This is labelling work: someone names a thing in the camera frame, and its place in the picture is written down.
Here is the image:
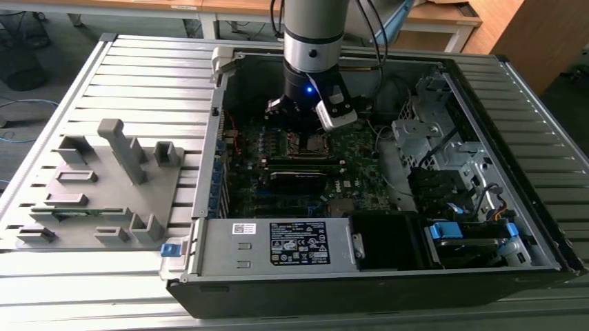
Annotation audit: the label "green RAM stick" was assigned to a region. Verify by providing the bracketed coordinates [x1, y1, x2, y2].
[50, 208, 105, 219]

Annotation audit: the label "pale blue teach pendant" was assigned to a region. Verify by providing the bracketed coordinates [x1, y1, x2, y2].
[367, 0, 415, 42]

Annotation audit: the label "black cable with connector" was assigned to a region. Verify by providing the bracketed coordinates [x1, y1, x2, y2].
[472, 182, 503, 215]

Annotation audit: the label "black power supply label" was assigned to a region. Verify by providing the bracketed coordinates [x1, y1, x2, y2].
[268, 221, 332, 266]

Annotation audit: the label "silver drive cage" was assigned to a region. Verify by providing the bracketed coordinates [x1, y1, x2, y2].
[389, 68, 495, 180]

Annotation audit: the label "metal socket cover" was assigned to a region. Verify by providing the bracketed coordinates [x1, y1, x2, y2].
[293, 132, 332, 158]

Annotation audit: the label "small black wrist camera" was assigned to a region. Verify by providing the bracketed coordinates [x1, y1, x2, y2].
[264, 98, 288, 117]

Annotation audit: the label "black PC case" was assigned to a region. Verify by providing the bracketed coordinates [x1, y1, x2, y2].
[158, 43, 589, 320]

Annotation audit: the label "chipset heatsink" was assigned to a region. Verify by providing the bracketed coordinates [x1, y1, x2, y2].
[328, 198, 356, 214]

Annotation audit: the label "black bin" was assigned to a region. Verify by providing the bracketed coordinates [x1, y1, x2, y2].
[0, 48, 50, 92]

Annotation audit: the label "coloured power wires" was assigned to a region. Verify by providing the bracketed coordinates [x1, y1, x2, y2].
[487, 203, 512, 222]

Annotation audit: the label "black drive bay bracket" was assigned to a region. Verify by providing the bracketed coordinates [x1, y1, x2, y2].
[407, 168, 472, 213]

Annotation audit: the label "CPU socket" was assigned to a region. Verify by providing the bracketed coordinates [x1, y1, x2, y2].
[280, 130, 336, 160]

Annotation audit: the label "green motherboard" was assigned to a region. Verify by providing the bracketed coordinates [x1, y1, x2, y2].
[220, 115, 417, 220]

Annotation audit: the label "wooden cabinet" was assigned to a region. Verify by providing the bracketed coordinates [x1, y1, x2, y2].
[460, 0, 589, 96]

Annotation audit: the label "silver power supply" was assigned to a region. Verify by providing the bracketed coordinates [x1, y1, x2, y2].
[196, 216, 359, 277]

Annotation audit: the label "black fan shroud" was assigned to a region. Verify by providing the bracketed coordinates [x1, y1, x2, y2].
[344, 210, 434, 272]

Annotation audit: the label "grey parts rack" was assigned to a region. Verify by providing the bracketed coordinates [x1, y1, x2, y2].
[15, 119, 185, 250]

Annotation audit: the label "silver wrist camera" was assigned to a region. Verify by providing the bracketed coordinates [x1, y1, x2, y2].
[315, 84, 359, 132]

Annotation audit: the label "grey case latch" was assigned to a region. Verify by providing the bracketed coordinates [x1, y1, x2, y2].
[209, 47, 236, 86]

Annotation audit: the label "graphics card black shroud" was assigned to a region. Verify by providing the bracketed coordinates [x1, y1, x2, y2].
[268, 170, 331, 197]

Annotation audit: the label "hard disk in blue carrier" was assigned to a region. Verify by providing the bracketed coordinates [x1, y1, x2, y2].
[424, 220, 520, 269]

